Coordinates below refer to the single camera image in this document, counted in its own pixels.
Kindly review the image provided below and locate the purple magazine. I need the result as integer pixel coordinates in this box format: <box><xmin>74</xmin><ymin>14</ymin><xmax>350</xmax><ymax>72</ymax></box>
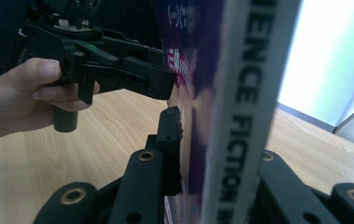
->
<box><xmin>150</xmin><ymin>0</ymin><xmax>304</xmax><ymax>224</ymax></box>

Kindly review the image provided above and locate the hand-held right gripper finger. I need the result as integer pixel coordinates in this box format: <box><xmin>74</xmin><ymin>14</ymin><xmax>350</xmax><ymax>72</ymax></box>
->
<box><xmin>148</xmin><ymin>105</ymin><xmax>184</xmax><ymax>197</ymax></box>

